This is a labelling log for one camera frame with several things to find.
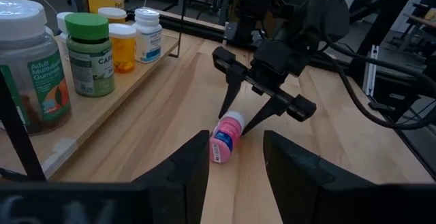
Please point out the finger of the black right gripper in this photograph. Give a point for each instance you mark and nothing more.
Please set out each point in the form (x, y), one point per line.
(269, 113)
(231, 91)

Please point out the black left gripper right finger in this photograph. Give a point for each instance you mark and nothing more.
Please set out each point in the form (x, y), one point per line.
(306, 190)

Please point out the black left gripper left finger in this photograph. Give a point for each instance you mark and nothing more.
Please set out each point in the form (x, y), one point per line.
(180, 183)

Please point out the pink Pepto bottle white cap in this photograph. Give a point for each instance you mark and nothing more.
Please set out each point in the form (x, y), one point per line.
(225, 139)

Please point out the white melatonin bottle blue label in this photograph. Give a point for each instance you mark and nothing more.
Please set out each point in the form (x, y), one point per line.
(148, 36)

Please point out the green caffeine bottle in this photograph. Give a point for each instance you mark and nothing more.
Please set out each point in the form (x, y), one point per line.
(90, 64)

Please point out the multivitamin gummies bottle green label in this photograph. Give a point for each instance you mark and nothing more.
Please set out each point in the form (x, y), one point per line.
(34, 81)

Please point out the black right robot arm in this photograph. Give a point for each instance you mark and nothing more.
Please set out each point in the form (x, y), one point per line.
(327, 9)

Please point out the silver aluminium bracket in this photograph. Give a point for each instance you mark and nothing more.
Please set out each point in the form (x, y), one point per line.
(370, 71)

